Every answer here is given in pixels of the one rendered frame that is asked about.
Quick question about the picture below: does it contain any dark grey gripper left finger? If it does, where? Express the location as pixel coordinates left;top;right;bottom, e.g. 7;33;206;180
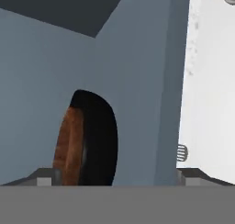
1;167;63;186

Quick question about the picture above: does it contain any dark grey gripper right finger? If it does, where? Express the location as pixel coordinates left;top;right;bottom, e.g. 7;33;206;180
175;167;235;186

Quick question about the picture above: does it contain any blue-grey cabinet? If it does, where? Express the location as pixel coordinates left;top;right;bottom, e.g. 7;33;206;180
0;0;192;186

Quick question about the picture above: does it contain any small grey ribbed object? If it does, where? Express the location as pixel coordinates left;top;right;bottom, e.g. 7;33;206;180
176;143;189;162

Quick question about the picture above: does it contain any black and brown round object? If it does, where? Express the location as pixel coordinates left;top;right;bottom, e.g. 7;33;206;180
51;89;119;186

